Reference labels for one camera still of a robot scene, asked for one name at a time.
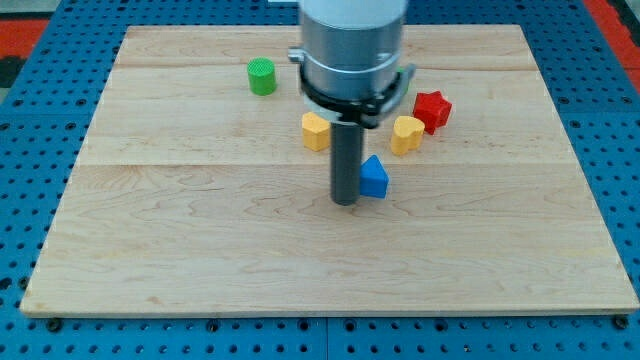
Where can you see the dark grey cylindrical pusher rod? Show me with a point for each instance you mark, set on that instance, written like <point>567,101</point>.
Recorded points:
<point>345,161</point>

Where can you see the black clamp ring mount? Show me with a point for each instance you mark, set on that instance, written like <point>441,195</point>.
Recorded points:
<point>367,113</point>

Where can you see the blue triangle block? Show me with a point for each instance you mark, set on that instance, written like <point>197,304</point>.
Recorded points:
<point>374,179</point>

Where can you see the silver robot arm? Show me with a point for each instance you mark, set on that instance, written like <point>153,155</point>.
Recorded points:
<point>350,75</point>

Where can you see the green block behind arm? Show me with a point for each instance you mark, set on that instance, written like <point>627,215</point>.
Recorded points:
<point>404,79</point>

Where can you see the yellow hexagon block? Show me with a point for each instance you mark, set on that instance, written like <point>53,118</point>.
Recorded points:
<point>315,132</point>

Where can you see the yellow heart block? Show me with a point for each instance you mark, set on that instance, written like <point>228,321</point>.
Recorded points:
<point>407,135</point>

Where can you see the red star block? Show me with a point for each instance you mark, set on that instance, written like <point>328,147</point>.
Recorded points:
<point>432,109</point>

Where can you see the green cylinder block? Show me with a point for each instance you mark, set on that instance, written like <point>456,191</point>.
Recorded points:
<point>261,76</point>

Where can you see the wooden board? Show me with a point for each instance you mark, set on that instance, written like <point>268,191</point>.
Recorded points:
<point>193,197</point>

